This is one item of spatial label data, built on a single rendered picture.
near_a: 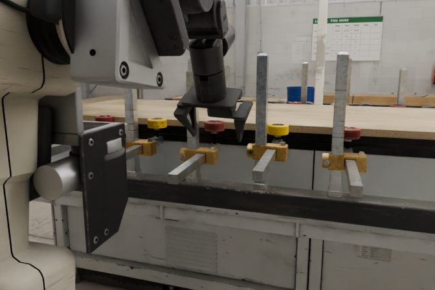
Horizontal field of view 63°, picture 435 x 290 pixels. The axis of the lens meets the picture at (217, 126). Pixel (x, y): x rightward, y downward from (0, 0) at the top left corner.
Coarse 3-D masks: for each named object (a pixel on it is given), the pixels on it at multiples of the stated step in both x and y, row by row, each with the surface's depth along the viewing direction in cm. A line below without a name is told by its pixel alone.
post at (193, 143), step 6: (186, 72) 124; (192, 72) 124; (186, 78) 125; (192, 78) 124; (186, 84) 125; (192, 84) 124; (186, 90) 125; (198, 108) 128; (198, 114) 129; (198, 120) 129; (198, 126) 129; (198, 132) 130; (192, 138) 128; (198, 138) 130; (192, 144) 128; (198, 144) 130; (198, 168) 132; (192, 174) 130; (198, 174) 132
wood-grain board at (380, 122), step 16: (96, 112) 172; (112, 112) 172; (144, 112) 172; (160, 112) 172; (272, 112) 172; (288, 112) 172; (304, 112) 172; (320, 112) 172; (352, 112) 172; (368, 112) 172; (384, 112) 172; (400, 112) 172; (416, 112) 172; (432, 112) 172; (304, 128) 135; (320, 128) 133; (368, 128) 129; (384, 128) 129; (400, 128) 129; (416, 128) 129; (432, 128) 129
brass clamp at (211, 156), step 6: (186, 150) 129; (192, 150) 128; (198, 150) 127; (204, 150) 127; (210, 150) 127; (216, 150) 128; (180, 156) 130; (186, 156) 129; (192, 156) 128; (210, 156) 126; (216, 156) 128; (204, 162) 127; (210, 162) 127; (216, 162) 128
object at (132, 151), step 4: (160, 136) 150; (156, 140) 145; (160, 140) 148; (128, 148) 128; (132, 148) 128; (136, 148) 129; (140, 148) 133; (128, 152) 124; (132, 152) 127; (136, 152) 129; (140, 152) 133; (128, 156) 124; (132, 156) 127
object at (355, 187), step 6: (348, 150) 125; (348, 162) 109; (354, 162) 109; (348, 168) 103; (354, 168) 103; (348, 174) 98; (354, 174) 98; (348, 180) 96; (354, 180) 93; (360, 180) 93; (348, 186) 95; (354, 186) 89; (360, 186) 88; (354, 192) 89; (360, 192) 89
